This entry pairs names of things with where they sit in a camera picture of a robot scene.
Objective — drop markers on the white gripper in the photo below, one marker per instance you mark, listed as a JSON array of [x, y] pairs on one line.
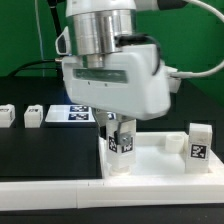
[[132, 83]]

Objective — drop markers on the white square table top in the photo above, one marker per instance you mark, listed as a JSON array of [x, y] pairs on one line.
[[162, 154]]

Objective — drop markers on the white L-shaped obstacle fence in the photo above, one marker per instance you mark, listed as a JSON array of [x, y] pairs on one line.
[[116, 192]]

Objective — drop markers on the white marker base plate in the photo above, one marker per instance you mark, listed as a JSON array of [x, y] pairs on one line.
[[69, 114]]

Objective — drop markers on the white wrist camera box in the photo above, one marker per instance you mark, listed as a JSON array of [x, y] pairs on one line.
[[62, 43]]

